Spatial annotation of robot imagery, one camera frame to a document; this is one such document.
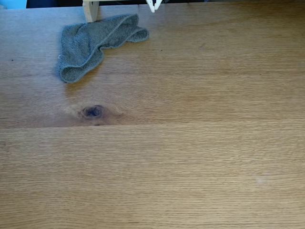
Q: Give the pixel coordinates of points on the grey terry cleaning cloth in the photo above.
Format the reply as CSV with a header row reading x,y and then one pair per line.
x,y
83,45

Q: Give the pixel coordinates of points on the light wooden stand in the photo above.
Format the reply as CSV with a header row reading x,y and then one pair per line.
x,y
90,12

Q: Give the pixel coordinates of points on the dark background object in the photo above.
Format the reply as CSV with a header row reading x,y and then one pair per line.
x,y
52,3

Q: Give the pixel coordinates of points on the light blue background object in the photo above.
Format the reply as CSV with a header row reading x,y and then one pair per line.
x,y
12,3

